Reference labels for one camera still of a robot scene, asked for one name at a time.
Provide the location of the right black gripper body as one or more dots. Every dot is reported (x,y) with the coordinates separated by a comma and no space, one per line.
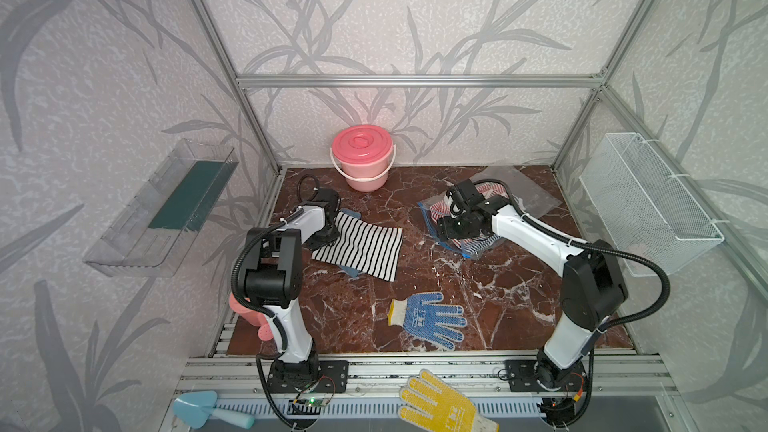
(455,227)

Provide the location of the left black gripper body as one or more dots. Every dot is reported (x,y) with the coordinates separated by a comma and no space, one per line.
(323,238)

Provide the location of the red white striped garment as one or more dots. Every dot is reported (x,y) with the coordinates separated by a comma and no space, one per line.
(436,208)

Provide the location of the black white striped garment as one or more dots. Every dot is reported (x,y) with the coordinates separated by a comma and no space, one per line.
(370,249)

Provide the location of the clear vacuum storage bag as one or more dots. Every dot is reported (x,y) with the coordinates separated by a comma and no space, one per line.
(530,196)

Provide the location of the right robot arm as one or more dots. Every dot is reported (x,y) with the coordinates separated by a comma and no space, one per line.
(592,283)

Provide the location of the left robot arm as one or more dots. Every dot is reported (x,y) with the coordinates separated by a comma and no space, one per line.
(267,277)

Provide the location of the pink lidded plastic bucket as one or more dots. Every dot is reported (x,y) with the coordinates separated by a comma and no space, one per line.
(363,155)

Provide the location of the blue dotted work glove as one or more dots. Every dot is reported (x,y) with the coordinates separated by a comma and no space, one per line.
(426,317)

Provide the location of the pink watering can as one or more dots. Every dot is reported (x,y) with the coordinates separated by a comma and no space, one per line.
(254,318)

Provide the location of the pink item in basket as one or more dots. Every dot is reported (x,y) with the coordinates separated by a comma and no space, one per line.
(640,250)

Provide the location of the yellow dotted work glove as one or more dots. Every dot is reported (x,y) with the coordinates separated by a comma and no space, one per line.
(432,405)

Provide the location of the light blue hand trowel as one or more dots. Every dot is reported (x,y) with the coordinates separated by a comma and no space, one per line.
(196,408)

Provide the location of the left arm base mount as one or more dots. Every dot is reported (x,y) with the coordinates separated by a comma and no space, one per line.
(326,376)

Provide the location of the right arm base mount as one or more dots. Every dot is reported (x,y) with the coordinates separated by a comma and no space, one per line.
(529,375)

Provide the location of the white wire mesh basket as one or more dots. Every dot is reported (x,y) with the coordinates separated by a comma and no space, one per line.
(641,201)

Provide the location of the clear plastic wall shelf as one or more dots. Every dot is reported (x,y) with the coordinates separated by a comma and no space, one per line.
(155,231)

